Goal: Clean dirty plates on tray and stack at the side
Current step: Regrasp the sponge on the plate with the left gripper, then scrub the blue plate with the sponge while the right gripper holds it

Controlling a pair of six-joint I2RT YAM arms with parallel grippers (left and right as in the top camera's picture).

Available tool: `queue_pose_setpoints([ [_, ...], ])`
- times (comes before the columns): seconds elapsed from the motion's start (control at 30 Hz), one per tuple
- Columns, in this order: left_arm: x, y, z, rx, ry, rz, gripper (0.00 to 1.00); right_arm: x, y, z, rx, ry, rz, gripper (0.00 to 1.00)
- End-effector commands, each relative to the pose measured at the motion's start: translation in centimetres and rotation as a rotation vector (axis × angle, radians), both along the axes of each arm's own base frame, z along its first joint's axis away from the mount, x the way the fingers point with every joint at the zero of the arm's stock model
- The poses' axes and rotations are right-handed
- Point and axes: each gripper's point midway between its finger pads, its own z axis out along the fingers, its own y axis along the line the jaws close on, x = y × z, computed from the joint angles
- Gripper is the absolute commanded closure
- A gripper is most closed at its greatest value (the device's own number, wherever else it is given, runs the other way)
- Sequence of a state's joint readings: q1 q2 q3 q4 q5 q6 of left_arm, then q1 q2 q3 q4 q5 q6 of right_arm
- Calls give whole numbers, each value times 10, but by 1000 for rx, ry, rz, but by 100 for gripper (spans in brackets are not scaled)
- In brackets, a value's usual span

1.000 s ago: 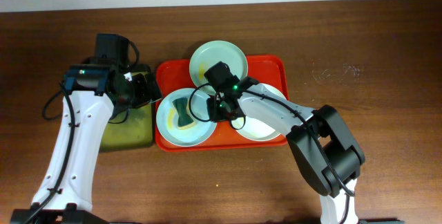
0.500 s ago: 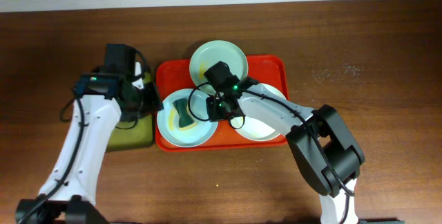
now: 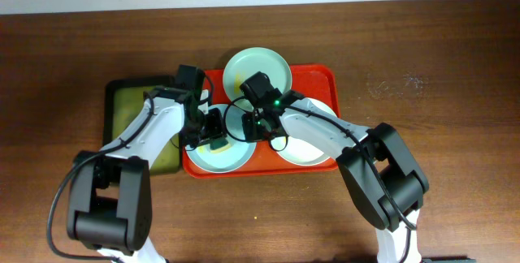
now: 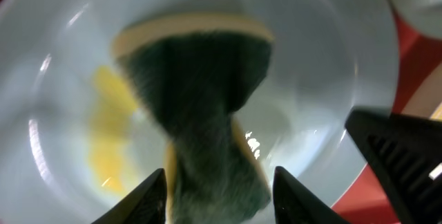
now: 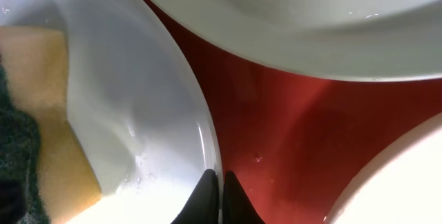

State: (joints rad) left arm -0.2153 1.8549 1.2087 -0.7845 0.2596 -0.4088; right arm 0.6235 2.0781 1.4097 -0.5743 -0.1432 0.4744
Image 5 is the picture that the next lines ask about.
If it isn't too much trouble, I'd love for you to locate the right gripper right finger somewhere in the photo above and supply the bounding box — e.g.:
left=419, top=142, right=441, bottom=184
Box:
left=222, top=171, right=265, bottom=224

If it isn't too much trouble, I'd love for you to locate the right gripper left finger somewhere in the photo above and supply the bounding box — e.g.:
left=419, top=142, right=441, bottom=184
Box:
left=171, top=169, right=219, bottom=224

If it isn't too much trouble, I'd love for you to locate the light blue plate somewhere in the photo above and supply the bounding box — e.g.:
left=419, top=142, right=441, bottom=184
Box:
left=1, top=0, right=222, bottom=223

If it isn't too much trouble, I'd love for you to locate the green and yellow sponge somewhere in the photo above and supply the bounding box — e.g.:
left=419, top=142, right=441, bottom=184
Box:
left=1, top=26, right=102, bottom=223

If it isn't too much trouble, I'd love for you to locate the white plate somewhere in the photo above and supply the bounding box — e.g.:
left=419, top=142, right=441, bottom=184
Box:
left=324, top=115, right=441, bottom=224

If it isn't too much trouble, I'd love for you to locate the pale green plate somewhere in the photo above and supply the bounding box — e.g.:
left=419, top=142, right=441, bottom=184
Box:
left=151, top=0, right=441, bottom=82

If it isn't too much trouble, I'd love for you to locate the red plastic serving tray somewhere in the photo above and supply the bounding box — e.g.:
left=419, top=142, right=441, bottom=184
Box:
left=145, top=0, right=441, bottom=223

